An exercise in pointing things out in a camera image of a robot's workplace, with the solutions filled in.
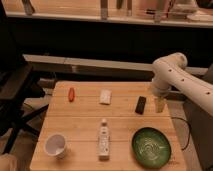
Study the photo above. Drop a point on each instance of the translucent yellowish pusher tool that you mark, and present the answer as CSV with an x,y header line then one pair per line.
x,y
159,104

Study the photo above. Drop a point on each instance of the black eraser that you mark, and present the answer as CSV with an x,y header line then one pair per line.
x,y
140,105

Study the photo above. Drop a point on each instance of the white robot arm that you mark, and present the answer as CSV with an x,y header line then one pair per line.
x,y
170,71

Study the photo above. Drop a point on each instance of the green bowl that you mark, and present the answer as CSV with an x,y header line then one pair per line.
x,y
151,148

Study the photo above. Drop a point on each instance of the white rectangular block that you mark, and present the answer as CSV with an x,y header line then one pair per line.
x,y
105,97

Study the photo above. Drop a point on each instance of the orange carrot toy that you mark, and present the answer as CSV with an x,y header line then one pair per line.
x,y
71,94

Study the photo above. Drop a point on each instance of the white paper cup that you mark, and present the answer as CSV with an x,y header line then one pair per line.
x,y
55,146

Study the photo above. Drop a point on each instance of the black office chair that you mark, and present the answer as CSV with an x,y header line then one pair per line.
x,y
21,84

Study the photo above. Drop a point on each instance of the wooden bench rail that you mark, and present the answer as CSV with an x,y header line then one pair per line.
x,y
78,65

